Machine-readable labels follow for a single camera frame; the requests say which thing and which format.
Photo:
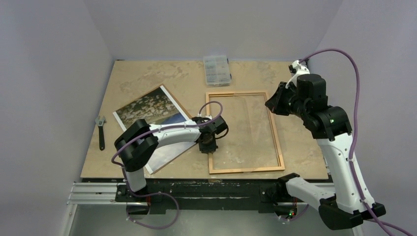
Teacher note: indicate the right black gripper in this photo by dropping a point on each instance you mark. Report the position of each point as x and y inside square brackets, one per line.
[280, 101]

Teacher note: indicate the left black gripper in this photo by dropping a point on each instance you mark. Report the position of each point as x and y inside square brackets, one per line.
[211, 148]

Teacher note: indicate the landscape photo print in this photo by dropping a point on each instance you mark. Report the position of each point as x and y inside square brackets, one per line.
[158, 106]

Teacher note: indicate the wooden picture frame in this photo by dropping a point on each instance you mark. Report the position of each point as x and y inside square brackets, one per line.
[276, 142]

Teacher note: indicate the clear plastic organizer box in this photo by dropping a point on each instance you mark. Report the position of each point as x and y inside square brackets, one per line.
[217, 71]

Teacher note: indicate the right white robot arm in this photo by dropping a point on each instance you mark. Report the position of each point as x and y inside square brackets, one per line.
[350, 204]

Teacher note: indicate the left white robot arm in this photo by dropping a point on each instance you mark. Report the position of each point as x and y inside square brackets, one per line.
[138, 143]

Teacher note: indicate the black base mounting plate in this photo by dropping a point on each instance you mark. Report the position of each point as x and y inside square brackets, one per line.
[162, 195]

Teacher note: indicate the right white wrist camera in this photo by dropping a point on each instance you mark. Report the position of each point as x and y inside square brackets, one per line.
[297, 69]

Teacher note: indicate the aluminium rail frame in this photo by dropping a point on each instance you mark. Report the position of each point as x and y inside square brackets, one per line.
[271, 134]

